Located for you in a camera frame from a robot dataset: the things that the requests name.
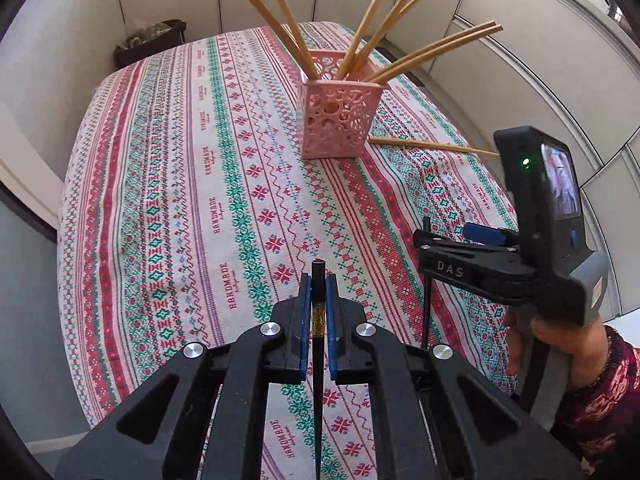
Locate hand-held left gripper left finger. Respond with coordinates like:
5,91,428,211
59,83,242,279
55,272,313,480

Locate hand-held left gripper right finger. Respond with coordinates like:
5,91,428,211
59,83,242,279
324,272,586,480

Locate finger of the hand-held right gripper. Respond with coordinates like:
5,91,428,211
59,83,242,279
412,224,523,254
417,247,538,311

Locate black chopstick with gold band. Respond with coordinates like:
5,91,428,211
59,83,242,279
311,258,326,480
422,216,434,351

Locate pink perforated plastic basket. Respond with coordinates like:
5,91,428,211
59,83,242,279
300,49,392,160

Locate person's right forearm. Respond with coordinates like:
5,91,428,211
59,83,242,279
550,327,640,480

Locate person's right hand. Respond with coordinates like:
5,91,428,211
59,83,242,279
502,309,611,391

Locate patterned red green tablecloth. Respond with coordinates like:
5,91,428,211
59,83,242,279
56,21,521,480

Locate black trash bin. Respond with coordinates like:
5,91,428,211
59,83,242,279
114,18,188,69

